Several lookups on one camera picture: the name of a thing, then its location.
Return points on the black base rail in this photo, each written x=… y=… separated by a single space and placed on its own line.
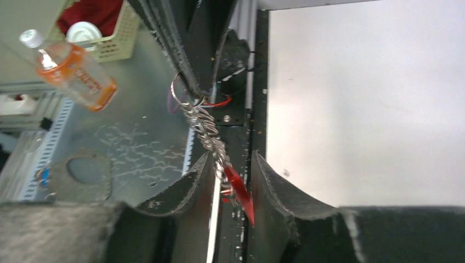
x=230 y=226

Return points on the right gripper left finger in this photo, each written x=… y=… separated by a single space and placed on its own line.
x=172 y=226

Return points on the orange label plastic bottle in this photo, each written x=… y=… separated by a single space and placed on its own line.
x=71 y=70

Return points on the spare metal keyring holder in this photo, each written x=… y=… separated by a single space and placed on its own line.
x=84 y=176

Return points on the red grey keyring holder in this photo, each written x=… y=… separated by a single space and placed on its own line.
x=203 y=125

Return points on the left circuit board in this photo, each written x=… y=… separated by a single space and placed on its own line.
x=217 y=99

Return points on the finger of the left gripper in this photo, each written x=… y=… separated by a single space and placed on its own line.
x=199 y=29
x=159 y=18

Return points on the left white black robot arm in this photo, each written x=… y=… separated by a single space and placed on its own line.
x=234 y=55

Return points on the red cloth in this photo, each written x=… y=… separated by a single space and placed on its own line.
x=101 y=13

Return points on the white round lid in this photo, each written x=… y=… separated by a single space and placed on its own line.
x=83 y=32

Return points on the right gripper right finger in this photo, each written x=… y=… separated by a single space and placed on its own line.
x=292 y=226

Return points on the beige perforated basket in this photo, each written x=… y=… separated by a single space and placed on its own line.
x=117 y=46

